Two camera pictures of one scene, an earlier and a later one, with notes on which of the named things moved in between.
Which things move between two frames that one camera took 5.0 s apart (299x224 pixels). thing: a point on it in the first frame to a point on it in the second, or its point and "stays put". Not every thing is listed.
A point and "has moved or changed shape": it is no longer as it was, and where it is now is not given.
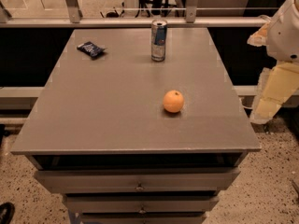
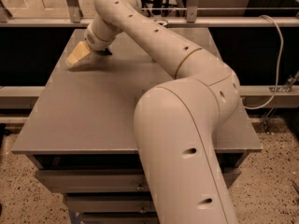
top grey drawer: (136, 180) stays put
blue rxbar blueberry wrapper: (92, 49) has moved or changed shape
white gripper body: (285, 36) to (94, 41)
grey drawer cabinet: (98, 133) stays put
